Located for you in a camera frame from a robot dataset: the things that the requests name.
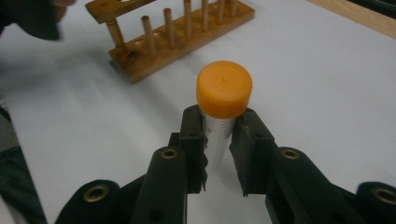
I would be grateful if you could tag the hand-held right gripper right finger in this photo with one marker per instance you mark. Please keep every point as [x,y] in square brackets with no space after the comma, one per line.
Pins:
[252,152]

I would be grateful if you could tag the wooden test tube rack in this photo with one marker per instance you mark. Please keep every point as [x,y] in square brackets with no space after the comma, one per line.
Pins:
[149,67]

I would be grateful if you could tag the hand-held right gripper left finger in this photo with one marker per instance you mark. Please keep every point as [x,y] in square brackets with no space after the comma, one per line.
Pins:
[190,149]

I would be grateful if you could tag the orange-capped test tube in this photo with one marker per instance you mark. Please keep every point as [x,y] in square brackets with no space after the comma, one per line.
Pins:
[224,90]

